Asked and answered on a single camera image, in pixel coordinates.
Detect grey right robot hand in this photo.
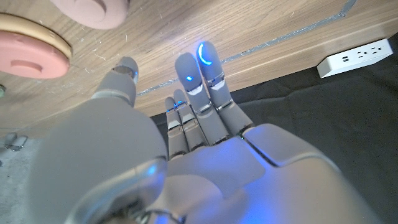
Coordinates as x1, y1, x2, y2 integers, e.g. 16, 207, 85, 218
0, 132, 29, 152

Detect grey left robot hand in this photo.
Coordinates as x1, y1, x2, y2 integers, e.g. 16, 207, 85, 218
29, 40, 383, 224

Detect coral red disk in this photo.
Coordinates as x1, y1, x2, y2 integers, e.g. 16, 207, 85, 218
0, 30, 70, 80

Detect dusty pink disk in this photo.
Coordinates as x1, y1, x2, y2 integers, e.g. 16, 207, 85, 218
49, 0, 130, 30

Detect black backdrop curtain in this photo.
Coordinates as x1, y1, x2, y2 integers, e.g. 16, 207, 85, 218
150, 32, 398, 224

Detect white power strip box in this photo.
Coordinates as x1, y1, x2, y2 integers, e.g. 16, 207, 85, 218
316, 38, 394, 79

